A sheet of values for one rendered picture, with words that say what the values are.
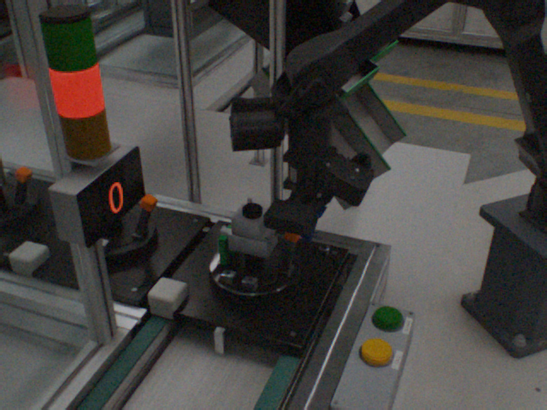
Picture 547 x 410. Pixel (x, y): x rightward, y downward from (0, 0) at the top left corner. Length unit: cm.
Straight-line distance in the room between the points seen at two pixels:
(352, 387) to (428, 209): 62
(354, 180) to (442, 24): 422
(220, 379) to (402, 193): 69
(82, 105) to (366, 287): 52
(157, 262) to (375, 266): 35
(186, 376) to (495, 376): 46
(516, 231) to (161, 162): 87
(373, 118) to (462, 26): 367
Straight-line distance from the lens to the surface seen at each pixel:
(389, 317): 93
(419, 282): 117
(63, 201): 72
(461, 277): 121
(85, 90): 69
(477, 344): 108
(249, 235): 91
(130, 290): 98
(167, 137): 165
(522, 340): 107
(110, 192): 74
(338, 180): 81
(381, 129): 133
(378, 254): 106
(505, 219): 101
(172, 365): 93
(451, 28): 498
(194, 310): 93
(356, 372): 86
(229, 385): 90
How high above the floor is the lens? 159
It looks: 33 degrees down
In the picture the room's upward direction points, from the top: straight up
